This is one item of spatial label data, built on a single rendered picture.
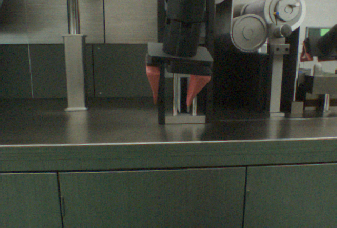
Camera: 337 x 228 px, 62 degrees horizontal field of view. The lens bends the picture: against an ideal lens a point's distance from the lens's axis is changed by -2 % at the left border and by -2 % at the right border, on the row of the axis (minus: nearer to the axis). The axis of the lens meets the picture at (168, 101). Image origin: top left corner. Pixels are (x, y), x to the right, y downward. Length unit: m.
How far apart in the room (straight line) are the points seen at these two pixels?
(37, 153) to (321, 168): 0.75
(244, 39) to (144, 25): 0.47
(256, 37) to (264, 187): 0.49
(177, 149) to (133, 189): 0.17
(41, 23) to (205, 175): 0.94
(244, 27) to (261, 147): 0.43
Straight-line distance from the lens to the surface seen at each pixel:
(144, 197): 0.80
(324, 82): 1.11
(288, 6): 1.06
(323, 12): 1.52
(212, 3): 0.85
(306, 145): 0.82
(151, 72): 0.45
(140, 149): 0.71
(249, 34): 1.02
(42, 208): 0.86
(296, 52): 1.10
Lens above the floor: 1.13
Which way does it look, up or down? 11 degrees down
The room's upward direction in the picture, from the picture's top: straight up
